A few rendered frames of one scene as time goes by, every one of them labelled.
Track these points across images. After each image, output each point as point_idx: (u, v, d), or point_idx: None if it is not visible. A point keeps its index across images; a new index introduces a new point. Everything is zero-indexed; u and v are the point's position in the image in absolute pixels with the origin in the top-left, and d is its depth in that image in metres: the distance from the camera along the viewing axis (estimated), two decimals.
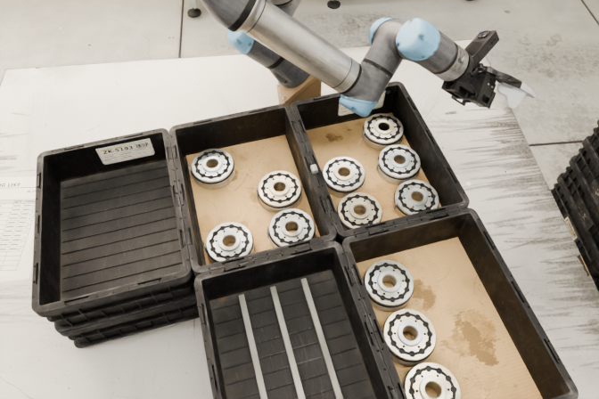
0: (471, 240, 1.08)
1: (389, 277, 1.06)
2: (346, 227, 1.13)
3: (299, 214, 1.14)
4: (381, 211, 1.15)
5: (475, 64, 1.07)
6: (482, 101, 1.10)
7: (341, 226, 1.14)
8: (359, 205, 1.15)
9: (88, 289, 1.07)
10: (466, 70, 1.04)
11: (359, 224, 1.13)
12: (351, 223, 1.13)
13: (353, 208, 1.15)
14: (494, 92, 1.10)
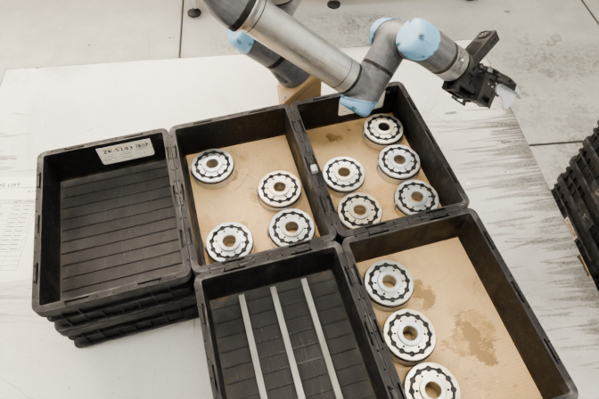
0: (471, 240, 1.08)
1: (389, 277, 1.06)
2: (346, 227, 1.13)
3: (299, 214, 1.14)
4: (381, 211, 1.15)
5: (475, 64, 1.07)
6: (482, 101, 1.10)
7: (341, 226, 1.14)
8: (359, 205, 1.15)
9: (88, 289, 1.07)
10: (466, 70, 1.04)
11: (359, 224, 1.13)
12: (351, 223, 1.13)
13: (353, 208, 1.15)
14: (494, 92, 1.10)
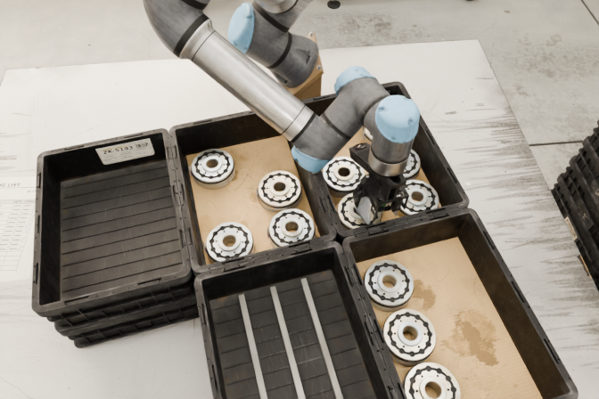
0: (471, 240, 1.08)
1: (389, 277, 1.06)
2: (346, 227, 1.13)
3: (299, 214, 1.14)
4: (381, 211, 1.15)
5: None
6: (399, 201, 1.05)
7: (341, 226, 1.14)
8: None
9: (88, 289, 1.07)
10: None
11: (359, 224, 1.13)
12: (351, 223, 1.13)
13: (353, 208, 1.15)
14: None
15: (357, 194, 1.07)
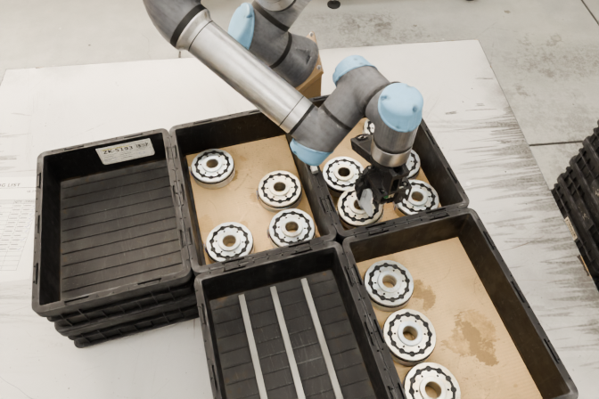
0: (471, 240, 1.08)
1: (389, 277, 1.06)
2: (347, 223, 1.11)
3: (299, 214, 1.14)
4: None
5: None
6: (402, 193, 1.03)
7: (342, 222, 1.13)
8: None
9: (88, 289, 1.07)
10: None
11: (360, 219, 1.11)
12: (351, 219, 1.12)
13: (354, 203, 1.13)
14: None
15: (359, 186, 1.05)
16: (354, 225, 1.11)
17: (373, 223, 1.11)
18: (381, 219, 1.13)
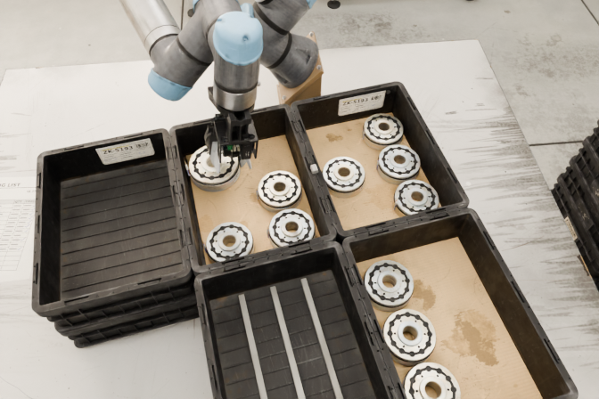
0: (471, 240, 1.08)
1: (389, 277, 1.06)
2: (194, 179, 1.02)
3: (299, 214, 1.14)
4: (238, 165, 1.04)
5: None
6: (250, 148, 0.94)
7: (192, 178, 1.03)
8: None
9: (88, 289, 1.07)
10: (255, 100, 0.89)
11: (209, 177, 1.02)
12: (201, 175, 1.02)
13: (207, 160, 1.04)
14: None
15: (207, 136, 0.96)
16: (201, 183, 1.01)
17: (223, 183, 1.02)
18: (234, 182, 1.04)
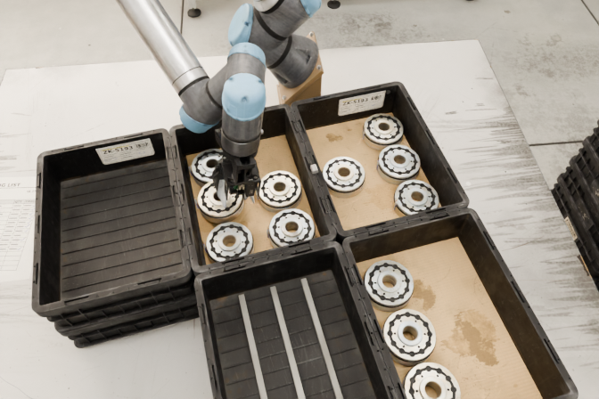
0: (471, 240, 1.08)
1: (389, 277, 1.06)
2: (203, 212, 1.13)
3: (299, 214, 1.14)
4: (242, 199, 1.15)
5: None
6: (254, 187, 1.05)
7: (201, 211, 1.14)
8: None
9: (88, 289, 1.07)
10: (258, 145, 1.00)
11: (217, 210, 1.13)
12: (209, 209, 1.13)
13: (214, 194, 1.15)
14: None
15: (215, 175, 1.07)
16: (209, 215, 1.12)
17: (228, 215, 1.12)
18: (239, 214, 1.15)
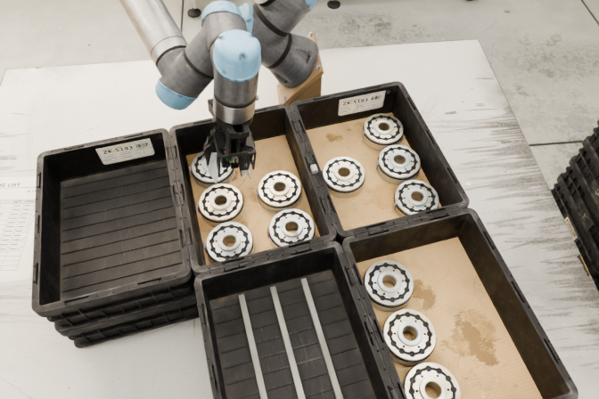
0: (471, 240, 1.08)
1: (389, 277, 1.06)
2: (204, 216, 1.14)
3: (299, 214, 1.14)
4: (242, 203, 1.16)
5: None
6: (249, 159, 0.97)
7: (201, 215, 1.16)
8: (222, 196, 1.17)
9: (88, 289, 1.07)
10: (253, 113, 0.92)
11: (217, 215, 1.14)
12: (209, 214, 1.14)
13: (215, 199, 1.16)
14: None
15: (206, 147, 0.99)
16: (210, 220, 1.14)
17: (229, 220, 1.14)
18: (240, 218, 1.17)
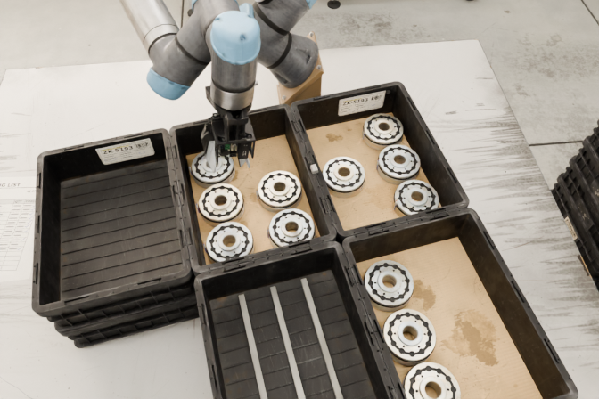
0: (471, 240, 1.08)
1: (389, 277, 1.06)
2: (204, 216, 1.14)
3: (299, 214, 1.14)
4: (242, 203, 1.16)
5: None
6: (247, 148, 0.94)
7: (201, 215, 1.16)
8: (222, 196, 1.17)
9: (88, 289, 1.07)
10: (252, 99, 0.89)
11: (217, 215, 1.14)
12: (209, 214, 1.14)
13: (215, 199, 1.16)
14: None
15: (204, 135, 0.96)
16: (210, 220, 1.14)
17: (229, 220, 1.14)
18: (240, 218, 1.17)
